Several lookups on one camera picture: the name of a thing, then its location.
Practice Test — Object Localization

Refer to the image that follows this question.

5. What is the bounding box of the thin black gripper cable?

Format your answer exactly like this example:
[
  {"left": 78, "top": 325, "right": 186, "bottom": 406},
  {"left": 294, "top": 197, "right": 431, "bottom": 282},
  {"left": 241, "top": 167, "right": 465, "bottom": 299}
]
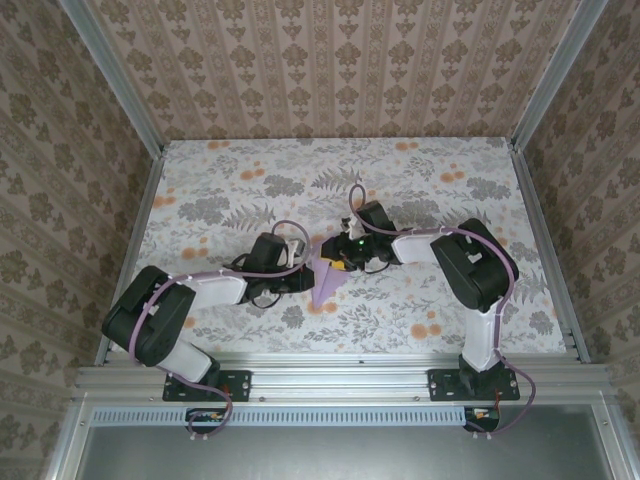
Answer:
[
  {"left": 360, "top": 249, "right": 397, "bottom": 275},
  {"left": 221, "top": 252, "right": 284, "bottom": 310}
]

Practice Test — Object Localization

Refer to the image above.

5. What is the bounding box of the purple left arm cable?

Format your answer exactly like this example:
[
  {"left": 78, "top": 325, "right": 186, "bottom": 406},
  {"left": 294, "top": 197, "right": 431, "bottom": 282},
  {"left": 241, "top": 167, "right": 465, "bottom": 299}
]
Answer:
[{"left": 127, "top": 218, "right": 314, "bottom": 444}]

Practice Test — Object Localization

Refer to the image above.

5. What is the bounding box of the purple paper sheet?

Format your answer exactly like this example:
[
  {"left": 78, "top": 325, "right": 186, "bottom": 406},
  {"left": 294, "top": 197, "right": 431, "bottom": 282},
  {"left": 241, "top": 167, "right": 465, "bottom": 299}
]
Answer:
[{"left": 308, "top": 238, "right": 352, "bottom": 315}]

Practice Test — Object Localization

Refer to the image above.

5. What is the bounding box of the grey metal panel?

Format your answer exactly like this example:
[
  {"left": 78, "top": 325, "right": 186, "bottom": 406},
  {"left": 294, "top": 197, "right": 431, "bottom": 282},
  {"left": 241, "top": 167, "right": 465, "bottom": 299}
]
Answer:
[{"left": 74, "top": 423, "right": 609, "bottom": 480}]

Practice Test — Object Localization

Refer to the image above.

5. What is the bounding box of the black electronics module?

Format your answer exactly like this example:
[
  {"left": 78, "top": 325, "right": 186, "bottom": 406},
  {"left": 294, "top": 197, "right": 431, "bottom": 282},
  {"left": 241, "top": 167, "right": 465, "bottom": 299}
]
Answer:
[
  {"left": 462, "top": 406, "right": 502, "bottom": 434},
  {"left": 185, "top": 407, "right": 226, "bottom": 435}
]

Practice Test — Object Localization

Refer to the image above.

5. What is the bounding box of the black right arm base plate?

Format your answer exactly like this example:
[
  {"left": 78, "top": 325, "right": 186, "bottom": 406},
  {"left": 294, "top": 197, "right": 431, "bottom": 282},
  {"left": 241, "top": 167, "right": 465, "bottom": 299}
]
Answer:
[{"left": 428, "top": 368, "right": 522, "bottom": 403}]

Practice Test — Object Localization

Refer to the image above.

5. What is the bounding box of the thin black left gripper cable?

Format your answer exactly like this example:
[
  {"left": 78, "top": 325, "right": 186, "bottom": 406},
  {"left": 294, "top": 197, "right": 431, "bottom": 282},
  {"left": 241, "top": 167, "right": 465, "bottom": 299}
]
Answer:
[{"left": 221, "top": 252, "right": 284, "bottom": 310}]

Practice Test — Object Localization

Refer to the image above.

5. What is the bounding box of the floral patterned table cover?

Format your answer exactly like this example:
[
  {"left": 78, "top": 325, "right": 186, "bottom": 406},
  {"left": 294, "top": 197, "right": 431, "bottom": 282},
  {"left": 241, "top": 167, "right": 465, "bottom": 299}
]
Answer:
[{"left": 107, "top": 138, "right": 571, "bottom": 356}]

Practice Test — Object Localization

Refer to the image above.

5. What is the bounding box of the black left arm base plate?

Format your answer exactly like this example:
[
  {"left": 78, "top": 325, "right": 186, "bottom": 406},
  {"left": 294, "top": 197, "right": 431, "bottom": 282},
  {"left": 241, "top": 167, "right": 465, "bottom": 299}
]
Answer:
[{"left": 162, "top": 368, "right": 253, "bottom": 403}]

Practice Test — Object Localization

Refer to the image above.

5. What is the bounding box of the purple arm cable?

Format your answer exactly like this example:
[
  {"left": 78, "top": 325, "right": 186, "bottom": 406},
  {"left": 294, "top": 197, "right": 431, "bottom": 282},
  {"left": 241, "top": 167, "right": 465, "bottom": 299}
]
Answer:
[
  {"left": 348, "top": 183, "right": 540, "bottom": 442},
  {"left": 127, "top": 218, "right": 314, "bottom": 444}
]

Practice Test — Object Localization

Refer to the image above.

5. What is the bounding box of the thin black right gripper cable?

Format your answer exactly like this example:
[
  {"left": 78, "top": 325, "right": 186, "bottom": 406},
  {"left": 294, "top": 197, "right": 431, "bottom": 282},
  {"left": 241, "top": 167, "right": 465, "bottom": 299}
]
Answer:
[{"left": 360, "top": 249, "right": 397, "bottom": 275}]

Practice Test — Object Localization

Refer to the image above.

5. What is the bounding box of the slotted grey cable duct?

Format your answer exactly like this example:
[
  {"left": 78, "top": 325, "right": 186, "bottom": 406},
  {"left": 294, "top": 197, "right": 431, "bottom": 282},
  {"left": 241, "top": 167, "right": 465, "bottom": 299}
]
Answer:
[{"left": 91, "top": 406, "right": 471, "bottom": 428}]

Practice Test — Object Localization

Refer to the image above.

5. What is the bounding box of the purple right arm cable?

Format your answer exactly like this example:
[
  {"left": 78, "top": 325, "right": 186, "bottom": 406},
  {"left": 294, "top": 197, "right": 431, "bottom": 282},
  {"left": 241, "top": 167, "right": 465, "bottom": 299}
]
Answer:
[{"left": 348, "top": 183, "right": 540, "bottom": 442}]

